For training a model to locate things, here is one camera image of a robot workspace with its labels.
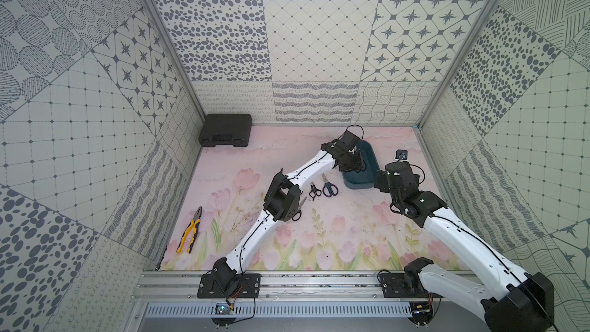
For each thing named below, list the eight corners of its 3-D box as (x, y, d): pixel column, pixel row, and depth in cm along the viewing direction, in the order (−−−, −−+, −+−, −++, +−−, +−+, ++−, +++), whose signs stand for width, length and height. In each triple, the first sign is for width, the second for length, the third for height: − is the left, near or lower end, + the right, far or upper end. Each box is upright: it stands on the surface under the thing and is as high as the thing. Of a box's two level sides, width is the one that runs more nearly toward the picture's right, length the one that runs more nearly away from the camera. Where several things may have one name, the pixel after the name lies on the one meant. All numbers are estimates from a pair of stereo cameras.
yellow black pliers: (178, 253, 83) (175, 251, 81) (193, 208, 94) (191, 206, 92) (191, 253, 83) (189, 251, 81) (204, 208, 94) (203, 206, 92)
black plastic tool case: (199, 149, 113) (194, 141, 108) (209, 122, 125) (206, 114, 121) (247, 149, 113) (245, 141, 108) (253, 122, 125) (251, 114, 121)
